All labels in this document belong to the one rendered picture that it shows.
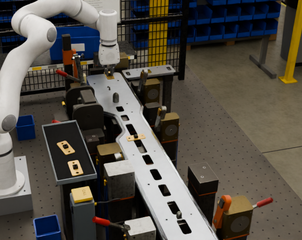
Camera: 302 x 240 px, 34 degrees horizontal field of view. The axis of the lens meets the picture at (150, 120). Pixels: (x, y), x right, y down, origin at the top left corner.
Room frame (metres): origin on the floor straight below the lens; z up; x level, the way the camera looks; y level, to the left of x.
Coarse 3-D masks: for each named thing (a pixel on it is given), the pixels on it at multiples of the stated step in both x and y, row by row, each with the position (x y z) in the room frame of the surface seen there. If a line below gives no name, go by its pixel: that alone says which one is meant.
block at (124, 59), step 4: (120, 52) 2.59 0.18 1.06; (124, 52) 2.59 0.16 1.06; (120, 56) 2.54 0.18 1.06; (124, 56) 2.54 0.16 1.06; (120, 60) 2.51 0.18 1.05; (124, 60) 2.52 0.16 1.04; (120, 64) 2.51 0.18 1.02; (124, 64) 2.52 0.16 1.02; (116, 68) 2.51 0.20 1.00; (120, 68) 2.51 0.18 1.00; (124, 68) 2.53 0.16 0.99; (120, 72) 2.52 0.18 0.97
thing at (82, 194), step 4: (80, 188) 1.26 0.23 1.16; (84, 188) 1.26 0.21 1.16; (88, 188) 1.26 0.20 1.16; (72, 192) 1.24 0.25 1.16; (76, 192) 1.24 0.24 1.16; (80, 192) 1.24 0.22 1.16; (84, 192) 1.24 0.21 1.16; (88, 192) 1.24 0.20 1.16; (76, 196) 1.22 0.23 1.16; (80, 196) 1.22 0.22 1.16; (84, 196) 1.22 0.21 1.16; (88, 196) 1.22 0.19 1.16; (76, 200) 1.20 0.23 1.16; (80, 200) 1.21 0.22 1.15; (84, 200) 1.21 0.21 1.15
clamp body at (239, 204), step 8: (232, 200) 1.34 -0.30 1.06; (240, 200) 1.34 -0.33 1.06; (232, 208) 1.30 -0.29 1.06; (240, 208) 1.30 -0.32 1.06; (248, 208) 1.30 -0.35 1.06; (224, 216) 1.27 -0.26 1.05; (232, 216) 1.27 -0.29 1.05; (240, 216) 1.28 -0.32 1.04; (248, 216) 1.29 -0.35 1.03; (224, 224) 1.27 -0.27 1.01; (232, 224) 1.27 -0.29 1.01; (240, 224) 1.28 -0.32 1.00; (248, 224) 1.29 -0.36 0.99; (216, 232) 1.33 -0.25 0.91; (224, 232) 1.26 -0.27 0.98; (232, 232) 1.27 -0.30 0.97; (240, 232) 1.28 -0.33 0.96; (248, 232) 1.29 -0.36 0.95
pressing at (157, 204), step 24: (96, 96) 2.18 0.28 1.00; (120, 96) 2.18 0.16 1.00; (120, 120) 1.95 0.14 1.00; (144, 120) 1.96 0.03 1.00; (120, 144) 1.75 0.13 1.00; (144, 144) 1.76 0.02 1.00; (144, 168) 1.59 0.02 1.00; (168, 168) 1.60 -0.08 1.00; (144, 192) 1.44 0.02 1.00; (168, 216) 1.31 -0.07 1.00; (192, 216) 1.32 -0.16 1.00
